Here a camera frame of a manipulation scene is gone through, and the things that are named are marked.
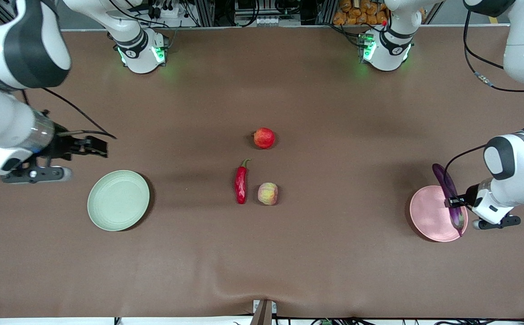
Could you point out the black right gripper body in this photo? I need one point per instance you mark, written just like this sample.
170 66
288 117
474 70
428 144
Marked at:
64 147

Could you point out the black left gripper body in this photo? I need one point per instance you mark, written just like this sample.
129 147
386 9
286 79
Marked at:
470 195

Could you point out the purple eggplant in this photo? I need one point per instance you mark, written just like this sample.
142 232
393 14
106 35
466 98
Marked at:
442 180

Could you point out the red chili pepper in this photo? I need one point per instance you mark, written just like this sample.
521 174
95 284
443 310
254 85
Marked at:
240 187

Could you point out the red round fruit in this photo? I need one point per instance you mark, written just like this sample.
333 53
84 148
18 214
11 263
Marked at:
264 138

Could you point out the pale yellow pink apple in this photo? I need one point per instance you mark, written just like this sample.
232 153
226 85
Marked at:
268 194

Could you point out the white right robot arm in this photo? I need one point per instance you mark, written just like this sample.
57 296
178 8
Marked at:
0 122

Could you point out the pink round plate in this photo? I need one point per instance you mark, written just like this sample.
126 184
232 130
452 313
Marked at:
429 216

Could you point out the pale green round plate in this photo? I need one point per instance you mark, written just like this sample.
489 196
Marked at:
117 201

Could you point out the brown table cloth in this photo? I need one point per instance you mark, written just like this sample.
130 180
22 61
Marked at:
334 271

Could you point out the white power strip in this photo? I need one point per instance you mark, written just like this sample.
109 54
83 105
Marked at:
167 11

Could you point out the orange packaged goods pile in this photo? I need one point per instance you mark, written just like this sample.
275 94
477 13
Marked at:
352 16

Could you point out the metal table edge bracket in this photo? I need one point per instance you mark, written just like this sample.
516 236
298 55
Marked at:
263 313

